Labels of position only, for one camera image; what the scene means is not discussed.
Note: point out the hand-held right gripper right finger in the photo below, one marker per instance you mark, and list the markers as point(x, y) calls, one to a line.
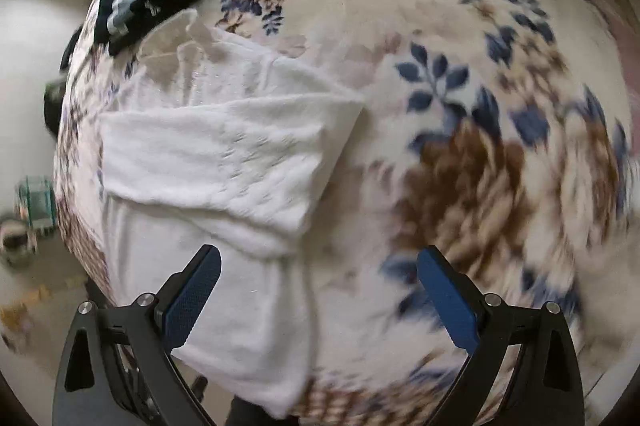
point(447, 301)

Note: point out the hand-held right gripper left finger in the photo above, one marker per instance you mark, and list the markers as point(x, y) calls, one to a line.
point(192, 301)

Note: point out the white knit garment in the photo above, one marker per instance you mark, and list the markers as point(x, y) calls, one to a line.
point(210, 146)

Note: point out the floral printed blanket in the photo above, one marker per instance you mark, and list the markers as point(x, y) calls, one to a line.
point(425, 106)

